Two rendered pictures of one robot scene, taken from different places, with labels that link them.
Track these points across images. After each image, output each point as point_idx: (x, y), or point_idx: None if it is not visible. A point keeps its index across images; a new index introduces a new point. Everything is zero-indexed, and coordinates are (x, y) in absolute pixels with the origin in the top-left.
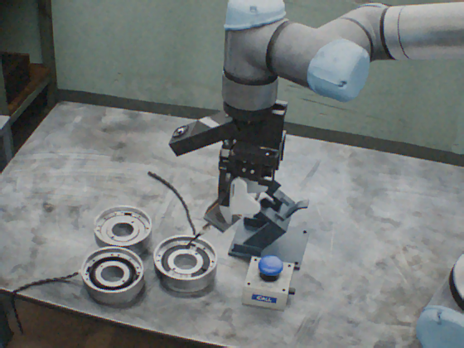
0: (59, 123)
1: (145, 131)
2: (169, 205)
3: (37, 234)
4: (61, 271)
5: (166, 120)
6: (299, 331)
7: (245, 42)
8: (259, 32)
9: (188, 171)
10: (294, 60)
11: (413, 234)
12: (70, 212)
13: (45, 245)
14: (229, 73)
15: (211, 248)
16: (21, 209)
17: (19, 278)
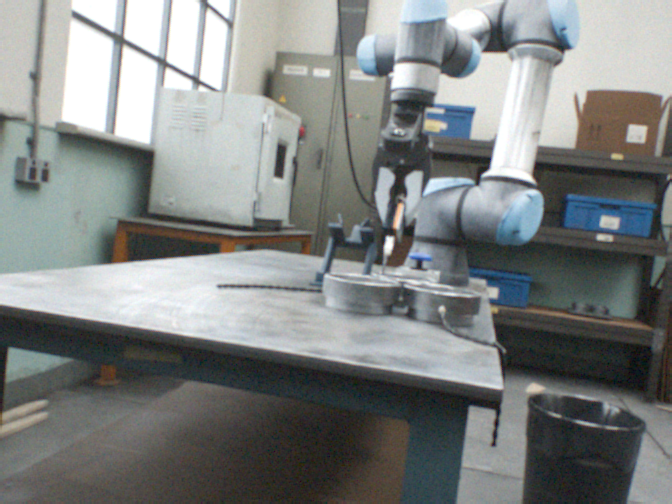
0: (10, 294)
1: (103, 277)
2: (285, 292)
3: (362, 330)
4: (432, 329)
5: (81, 270)
6: None
7: (446, 30)
8: (447, 23)
9: (217, 281)
10: (466, 43)
11: (331, 270)
12: (305, 315)
13: (386, 330)
14: (435, 60)
15: (386, 274)
16: (301, 331)
17: (467, 344)
